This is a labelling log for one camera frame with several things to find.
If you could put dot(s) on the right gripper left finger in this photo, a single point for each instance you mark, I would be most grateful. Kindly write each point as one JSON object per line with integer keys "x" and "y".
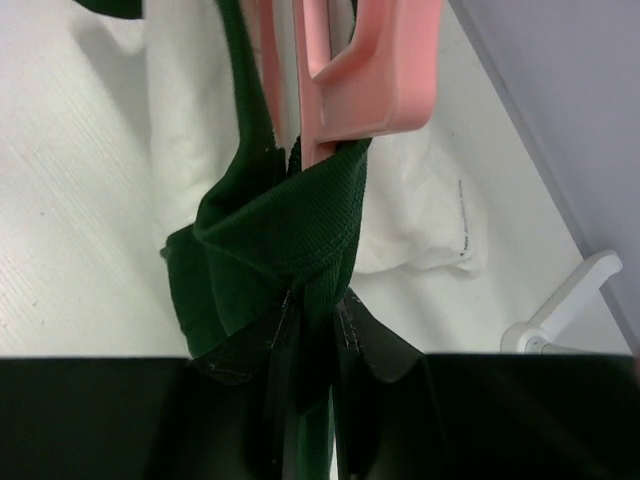
{"x": 228, "y": 414}

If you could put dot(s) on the pink plastic hanger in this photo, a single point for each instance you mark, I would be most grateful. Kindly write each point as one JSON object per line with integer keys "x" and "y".
{"x": 384, "y": 81}

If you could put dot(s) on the white metal clothes rack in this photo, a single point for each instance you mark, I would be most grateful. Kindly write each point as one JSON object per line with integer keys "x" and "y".
{"x": 576, "y": 318}

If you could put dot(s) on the white green raglan t shirt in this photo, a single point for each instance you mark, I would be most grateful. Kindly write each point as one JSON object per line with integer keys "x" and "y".
{"x": 270, "y": 230}

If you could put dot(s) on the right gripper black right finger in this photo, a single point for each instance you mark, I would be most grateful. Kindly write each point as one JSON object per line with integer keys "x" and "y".
{"x": 403, "y": 414}

